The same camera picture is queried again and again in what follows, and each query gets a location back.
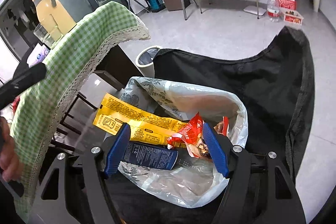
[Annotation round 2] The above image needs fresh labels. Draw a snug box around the red plastic basket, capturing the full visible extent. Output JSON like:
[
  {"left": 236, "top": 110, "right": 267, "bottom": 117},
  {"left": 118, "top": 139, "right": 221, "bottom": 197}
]
[{"left": 276, "top": 0, "right": 297, "bottom": 10}]

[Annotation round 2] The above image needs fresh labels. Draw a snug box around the purple white tissue pack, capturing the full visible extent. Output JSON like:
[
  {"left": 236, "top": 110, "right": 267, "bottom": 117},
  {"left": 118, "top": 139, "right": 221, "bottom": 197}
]
[{"left": 28, "top": 46, "right": 51, "bottom": 67}]

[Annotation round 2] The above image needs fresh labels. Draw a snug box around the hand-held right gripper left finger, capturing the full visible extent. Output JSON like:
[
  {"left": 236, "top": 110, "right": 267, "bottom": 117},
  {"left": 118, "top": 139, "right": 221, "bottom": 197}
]
[{"left": 34, "top": 123, "right": 132, "bottom": 224}]

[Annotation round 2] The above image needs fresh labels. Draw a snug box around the white bathroom scale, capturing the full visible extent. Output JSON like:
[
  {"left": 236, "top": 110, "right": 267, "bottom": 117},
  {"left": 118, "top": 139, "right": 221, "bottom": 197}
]
[{"left": 244, "top": 6, "right": 266, "bottom": 17}]

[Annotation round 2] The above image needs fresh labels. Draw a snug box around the yellow thermos jug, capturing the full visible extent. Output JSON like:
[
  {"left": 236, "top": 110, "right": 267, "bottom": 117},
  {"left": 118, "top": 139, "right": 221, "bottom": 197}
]
[{"left": 32, "top": 0, "right": 77, "bottom": 41}]

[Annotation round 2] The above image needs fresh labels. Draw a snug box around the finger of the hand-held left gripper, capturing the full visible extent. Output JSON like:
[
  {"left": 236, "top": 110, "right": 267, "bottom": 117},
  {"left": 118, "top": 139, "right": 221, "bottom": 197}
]
[{"left": 0, "top": 63, "right": 47, "bottom": 110}]

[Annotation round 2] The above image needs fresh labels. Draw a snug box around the clear drinking glass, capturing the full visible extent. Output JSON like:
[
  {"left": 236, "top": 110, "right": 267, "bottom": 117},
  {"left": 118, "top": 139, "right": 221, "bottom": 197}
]
[{"left": 34, "top": 22, "right": 57, "bottom": 49}]

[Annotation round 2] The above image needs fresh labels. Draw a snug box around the person's left hand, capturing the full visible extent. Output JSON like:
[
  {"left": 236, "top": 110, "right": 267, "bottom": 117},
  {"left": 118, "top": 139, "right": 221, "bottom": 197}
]
[{"left": 0, "top": 119, "right": 21, "bottom": 183}]

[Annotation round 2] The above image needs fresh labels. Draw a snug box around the dark blue box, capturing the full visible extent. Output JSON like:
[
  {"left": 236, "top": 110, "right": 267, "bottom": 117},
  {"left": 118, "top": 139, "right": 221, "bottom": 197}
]
[{"left": 121, "top": 141, "right": 179, "bottom": 170}]

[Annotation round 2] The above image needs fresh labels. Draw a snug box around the green checkered tablecloth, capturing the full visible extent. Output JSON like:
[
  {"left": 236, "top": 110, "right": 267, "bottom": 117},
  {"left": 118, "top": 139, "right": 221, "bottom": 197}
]
[{"left": 9, "top": 1, "right": 151, "bottom": 223}]

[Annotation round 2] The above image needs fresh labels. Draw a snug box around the plastic water bottle red label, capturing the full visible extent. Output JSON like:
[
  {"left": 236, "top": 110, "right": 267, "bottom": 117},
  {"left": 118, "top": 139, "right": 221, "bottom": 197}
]
[{"left": 267, "top": 0, "right": 280, "bottom": 22}]

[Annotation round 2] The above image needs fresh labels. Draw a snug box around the white snack box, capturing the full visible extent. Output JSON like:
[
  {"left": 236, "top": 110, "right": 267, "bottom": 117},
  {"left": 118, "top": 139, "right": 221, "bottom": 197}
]
[{"left": 282, "top": 9, "right": 304, "bottom": 25}]

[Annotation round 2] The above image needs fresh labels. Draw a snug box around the white round waste bin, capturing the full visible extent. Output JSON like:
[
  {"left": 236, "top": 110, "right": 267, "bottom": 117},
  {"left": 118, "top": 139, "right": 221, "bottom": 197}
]
[{"left": 136, "top": 47, "right": 160, "bottom": 77}]

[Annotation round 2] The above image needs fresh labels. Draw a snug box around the yellow printed packet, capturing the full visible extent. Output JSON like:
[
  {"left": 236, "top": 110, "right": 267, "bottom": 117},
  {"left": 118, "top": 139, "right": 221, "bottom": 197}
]
[{"left": 93, "top": 93, "right": 189, "bottom": 149}]

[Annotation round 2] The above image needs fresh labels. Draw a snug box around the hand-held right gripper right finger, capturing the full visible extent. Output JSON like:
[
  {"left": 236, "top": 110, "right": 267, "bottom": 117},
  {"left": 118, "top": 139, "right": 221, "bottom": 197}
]
[{"left": 202, "top": 122, "right": 306, "bottom": 224}]

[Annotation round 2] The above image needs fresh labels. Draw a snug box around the blue red canister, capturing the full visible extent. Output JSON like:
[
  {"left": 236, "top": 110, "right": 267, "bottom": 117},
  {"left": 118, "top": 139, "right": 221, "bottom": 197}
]
[{"left": 146, "top": 0, "right": 166, "bottom": 12}]

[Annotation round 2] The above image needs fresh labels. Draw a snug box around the red white wrapper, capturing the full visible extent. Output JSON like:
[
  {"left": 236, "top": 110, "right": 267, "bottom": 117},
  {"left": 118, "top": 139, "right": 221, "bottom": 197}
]
[{"left": 216, "top": 116, "right": 231, "bottom": 136}]

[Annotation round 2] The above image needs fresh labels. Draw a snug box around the white patterned plastic bag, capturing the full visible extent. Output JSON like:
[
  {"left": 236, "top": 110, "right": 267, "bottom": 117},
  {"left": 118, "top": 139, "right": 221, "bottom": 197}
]
[{"left": 115, "top": 76, "right": 248, "bottom": 208}]

